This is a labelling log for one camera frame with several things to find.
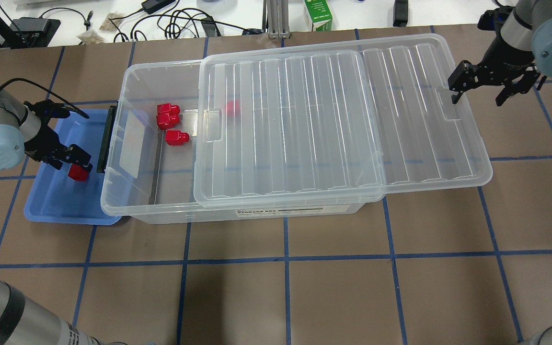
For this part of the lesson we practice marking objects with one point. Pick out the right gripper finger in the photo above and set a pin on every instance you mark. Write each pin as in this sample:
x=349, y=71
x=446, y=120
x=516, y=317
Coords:
x=504, y=95
x=456, y=97

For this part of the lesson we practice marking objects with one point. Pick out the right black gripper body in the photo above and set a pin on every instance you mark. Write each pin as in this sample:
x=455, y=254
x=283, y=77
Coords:
x=507, y=58

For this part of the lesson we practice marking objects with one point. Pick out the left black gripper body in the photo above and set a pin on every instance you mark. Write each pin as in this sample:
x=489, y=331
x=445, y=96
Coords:
x=44, y=138

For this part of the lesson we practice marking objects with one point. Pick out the clear plastic box lid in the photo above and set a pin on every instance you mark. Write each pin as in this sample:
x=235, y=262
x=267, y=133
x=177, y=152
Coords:
x=340, y=120

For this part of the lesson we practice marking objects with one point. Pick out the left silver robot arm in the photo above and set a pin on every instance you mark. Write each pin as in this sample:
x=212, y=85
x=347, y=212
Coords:
x=25, y=132

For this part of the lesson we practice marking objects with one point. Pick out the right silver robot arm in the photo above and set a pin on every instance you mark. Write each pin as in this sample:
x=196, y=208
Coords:
x=525, y=26

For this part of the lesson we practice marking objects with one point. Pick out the clear plastic storage box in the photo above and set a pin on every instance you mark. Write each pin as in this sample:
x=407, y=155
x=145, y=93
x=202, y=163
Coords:
x=149, y=180

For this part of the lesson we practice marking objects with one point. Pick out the blue plastic tray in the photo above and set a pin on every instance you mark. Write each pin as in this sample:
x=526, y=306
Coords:
x=56, y=198

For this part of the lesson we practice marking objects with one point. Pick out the green white carton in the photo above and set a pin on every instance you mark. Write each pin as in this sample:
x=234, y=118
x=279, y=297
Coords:
x=319, y=15

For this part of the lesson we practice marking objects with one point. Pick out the black power adapter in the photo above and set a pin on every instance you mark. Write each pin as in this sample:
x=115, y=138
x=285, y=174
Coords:
x=152, y=6

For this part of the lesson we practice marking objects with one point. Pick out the aluminium frame post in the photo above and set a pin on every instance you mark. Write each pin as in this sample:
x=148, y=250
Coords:
x=276, y=19

